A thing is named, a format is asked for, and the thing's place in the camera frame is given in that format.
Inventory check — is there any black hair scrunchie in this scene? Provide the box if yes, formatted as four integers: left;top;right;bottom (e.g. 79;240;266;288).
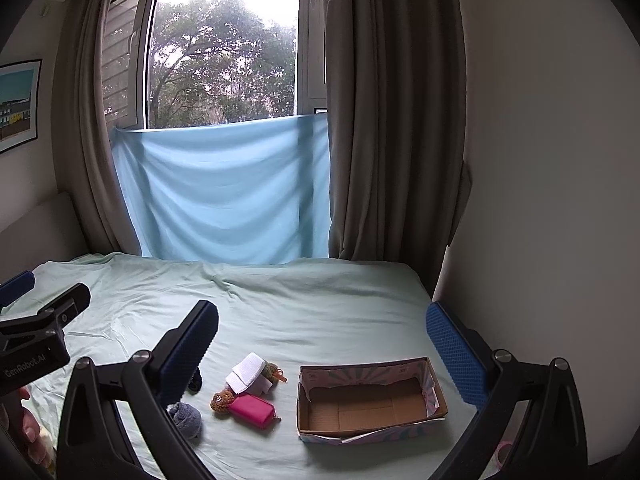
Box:
186;368;203;394

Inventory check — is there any grey fuzzy sock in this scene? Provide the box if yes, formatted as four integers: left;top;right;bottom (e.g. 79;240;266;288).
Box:
167;402;202;441

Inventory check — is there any white paper towel stack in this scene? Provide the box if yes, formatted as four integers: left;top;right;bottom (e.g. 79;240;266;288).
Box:
226;352;267;385

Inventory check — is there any pink zip pouch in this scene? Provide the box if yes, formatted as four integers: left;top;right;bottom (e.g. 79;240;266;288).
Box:
229;394;278;430

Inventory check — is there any person's left hand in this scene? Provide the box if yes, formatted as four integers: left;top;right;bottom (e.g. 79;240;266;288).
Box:
16;387;53;469

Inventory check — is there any brown fuzzy scrunchie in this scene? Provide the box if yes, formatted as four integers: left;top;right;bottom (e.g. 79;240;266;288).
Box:
209;389;235;415

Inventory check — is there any beige headboard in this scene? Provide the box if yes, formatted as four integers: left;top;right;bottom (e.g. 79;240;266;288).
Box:
0;192;89;283

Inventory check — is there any light green bed sheet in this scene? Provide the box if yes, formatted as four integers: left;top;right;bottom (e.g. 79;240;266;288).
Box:
2;252;475;479

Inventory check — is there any green orange plush toy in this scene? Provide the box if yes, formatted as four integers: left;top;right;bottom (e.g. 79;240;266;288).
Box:
262;362;288;385

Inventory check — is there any cardboard box with pink lining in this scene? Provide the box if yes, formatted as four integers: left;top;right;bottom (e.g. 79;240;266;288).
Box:
296;356;448;446

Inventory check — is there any left brown curtain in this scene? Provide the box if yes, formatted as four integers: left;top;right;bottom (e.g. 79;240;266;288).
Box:
51;0;141;256

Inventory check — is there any brown curtain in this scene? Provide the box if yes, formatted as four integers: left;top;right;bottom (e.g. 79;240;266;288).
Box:
323;0;470;289
51;0;141;256

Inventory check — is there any light blue hanging sheet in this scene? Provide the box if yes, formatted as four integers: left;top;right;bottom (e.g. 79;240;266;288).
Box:
111;114;330;264

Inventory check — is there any right brown curtain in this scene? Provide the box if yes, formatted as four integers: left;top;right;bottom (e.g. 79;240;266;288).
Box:
323;0;470;289

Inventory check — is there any framed wall picture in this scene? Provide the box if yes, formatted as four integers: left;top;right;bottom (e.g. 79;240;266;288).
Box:
0;58;42;153

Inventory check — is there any window with white frame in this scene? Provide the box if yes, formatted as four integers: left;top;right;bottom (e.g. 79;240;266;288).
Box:
102;0;326;129

